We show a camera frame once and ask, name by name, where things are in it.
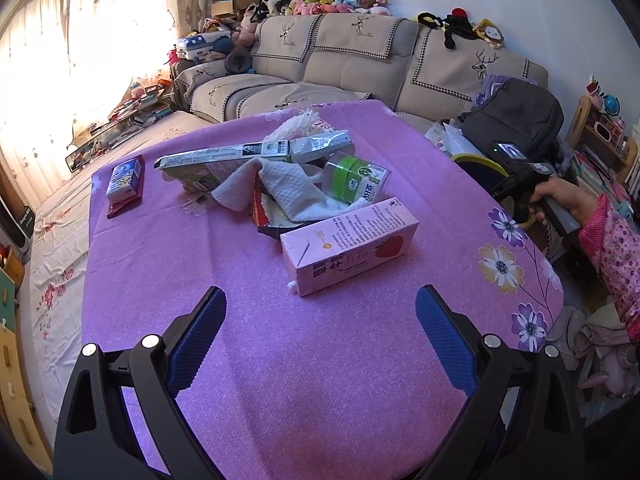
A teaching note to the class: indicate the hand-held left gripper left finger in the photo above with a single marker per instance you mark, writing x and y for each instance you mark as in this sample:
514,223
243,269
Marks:
197,335

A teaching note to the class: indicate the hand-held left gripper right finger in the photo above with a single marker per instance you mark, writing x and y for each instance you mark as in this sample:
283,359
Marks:
445,335

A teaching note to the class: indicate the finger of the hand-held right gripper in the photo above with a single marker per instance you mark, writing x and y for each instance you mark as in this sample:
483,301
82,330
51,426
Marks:
502,189

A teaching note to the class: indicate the yellow rimmed trash bin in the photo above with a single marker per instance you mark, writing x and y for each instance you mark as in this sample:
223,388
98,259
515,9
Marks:
477,160

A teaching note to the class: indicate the person's right forearm pink sleeve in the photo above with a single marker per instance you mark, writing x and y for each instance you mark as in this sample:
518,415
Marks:
617,250

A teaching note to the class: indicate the person's right hand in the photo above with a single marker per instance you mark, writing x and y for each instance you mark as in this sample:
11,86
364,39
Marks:
567,192

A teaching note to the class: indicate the dark grey backpack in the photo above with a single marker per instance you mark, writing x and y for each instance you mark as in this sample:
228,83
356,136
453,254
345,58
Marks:
515,115

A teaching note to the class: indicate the white papers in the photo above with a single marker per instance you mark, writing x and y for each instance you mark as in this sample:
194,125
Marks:
450,137

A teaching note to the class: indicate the wooden toy shelf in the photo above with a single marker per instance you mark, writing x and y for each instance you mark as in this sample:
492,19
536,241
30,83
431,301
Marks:
600,132

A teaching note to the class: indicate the purple cloth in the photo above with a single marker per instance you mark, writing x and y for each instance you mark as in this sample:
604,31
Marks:
492,87

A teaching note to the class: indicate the small blue globe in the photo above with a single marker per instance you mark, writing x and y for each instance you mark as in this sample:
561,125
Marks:
611,105

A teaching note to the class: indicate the beige deer sofa cover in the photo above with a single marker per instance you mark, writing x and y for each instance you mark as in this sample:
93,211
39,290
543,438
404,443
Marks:
357,35
470,70
287,35

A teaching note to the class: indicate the pink milk carton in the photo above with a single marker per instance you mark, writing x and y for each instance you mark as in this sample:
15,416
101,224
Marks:
350,252

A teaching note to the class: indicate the purple floral tablecloth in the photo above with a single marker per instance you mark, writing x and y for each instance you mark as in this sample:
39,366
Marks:
320,370

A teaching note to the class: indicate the yellow white plush toy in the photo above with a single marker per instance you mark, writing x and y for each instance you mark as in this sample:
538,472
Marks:
490,35

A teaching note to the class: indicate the red snack wrapper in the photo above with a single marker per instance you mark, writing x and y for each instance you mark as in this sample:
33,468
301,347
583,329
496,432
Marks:
259,205

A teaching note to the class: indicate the red flat packet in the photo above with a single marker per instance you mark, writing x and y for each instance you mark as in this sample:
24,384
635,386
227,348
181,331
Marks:
116,210

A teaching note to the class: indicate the green label plastic bottle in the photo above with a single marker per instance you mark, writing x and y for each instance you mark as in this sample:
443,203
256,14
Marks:
352,175

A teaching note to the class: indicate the pile of pale clothes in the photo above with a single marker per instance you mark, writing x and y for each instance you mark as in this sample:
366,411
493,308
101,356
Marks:
600,345

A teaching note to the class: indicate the floral bed sheet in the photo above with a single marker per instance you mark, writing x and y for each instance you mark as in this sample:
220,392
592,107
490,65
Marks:
60,260

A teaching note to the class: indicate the black red plush toy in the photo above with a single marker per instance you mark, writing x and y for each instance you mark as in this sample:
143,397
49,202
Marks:
452,25

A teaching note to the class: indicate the blue tissue pack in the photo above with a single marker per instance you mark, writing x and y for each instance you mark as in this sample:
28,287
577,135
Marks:
124,182

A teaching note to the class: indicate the grey printed flat packet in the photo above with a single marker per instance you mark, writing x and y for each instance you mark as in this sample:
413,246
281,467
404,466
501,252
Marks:
200,165

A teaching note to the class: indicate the yellow wooden cabinet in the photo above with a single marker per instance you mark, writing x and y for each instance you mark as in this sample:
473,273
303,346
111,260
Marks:
15,360

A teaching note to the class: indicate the silver cardboard box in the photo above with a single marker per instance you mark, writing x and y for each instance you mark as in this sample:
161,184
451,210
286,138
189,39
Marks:
320,145

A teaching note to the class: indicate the beige sofa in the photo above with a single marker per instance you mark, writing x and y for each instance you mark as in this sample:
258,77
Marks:
330,77

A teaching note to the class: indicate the white black appliance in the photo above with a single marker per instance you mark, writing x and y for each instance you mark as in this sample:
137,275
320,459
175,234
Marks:
17,225

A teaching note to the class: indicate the long narrow mirror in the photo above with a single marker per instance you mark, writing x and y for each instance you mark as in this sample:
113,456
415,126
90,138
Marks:
92,150

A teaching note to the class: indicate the white foam fruit net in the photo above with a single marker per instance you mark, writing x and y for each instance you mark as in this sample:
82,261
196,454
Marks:
295,122

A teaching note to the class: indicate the pile of books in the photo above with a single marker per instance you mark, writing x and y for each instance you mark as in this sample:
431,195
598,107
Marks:
140,107

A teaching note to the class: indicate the row of plush toys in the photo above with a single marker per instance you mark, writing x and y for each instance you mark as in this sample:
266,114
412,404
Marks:
320,4

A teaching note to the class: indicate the dark neck pillow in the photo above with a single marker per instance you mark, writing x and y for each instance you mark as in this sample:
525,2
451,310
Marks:
237,61

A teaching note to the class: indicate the star print suitcase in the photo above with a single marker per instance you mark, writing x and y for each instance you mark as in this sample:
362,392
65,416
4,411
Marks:
200,46

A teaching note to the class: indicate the pink plush rabbit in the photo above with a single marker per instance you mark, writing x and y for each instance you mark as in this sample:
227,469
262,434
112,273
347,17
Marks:
246,32

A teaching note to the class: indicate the beige floral curtain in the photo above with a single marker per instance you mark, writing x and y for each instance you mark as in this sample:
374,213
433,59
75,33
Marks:
75,60

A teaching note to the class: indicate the open cardboard box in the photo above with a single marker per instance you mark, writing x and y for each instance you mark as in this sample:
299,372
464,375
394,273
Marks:
230,8

